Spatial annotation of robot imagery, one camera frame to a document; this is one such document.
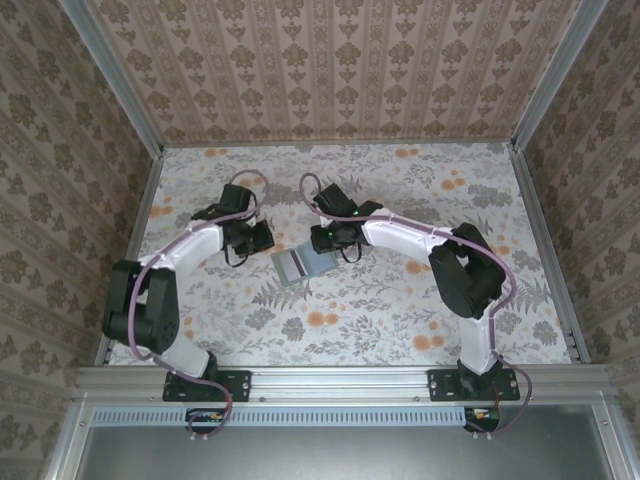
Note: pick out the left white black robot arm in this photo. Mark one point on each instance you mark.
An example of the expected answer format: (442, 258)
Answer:
(195, 245)

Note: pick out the aluminium table side rail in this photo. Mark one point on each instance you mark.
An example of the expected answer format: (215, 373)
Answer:
(130, 260)
(527, 187)

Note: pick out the floral table sheet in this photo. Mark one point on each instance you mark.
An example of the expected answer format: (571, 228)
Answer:
(350, 345)

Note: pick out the aluminium frame post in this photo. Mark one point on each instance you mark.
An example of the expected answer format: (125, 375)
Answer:
(555, 75)
(112, 75)

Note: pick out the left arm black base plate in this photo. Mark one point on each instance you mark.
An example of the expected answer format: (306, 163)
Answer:
(240, 385)

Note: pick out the grey metal sheet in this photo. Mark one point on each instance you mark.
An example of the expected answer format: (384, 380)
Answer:
(340, 455)

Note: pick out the white card with dark stripe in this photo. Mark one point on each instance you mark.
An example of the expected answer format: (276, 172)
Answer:
(290, 265)

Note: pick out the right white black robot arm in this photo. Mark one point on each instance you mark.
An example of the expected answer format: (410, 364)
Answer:
(395, 235)

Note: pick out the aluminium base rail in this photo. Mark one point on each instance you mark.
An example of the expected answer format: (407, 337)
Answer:
(340, 382)

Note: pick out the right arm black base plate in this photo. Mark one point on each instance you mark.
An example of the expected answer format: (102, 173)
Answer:
(440, 385)

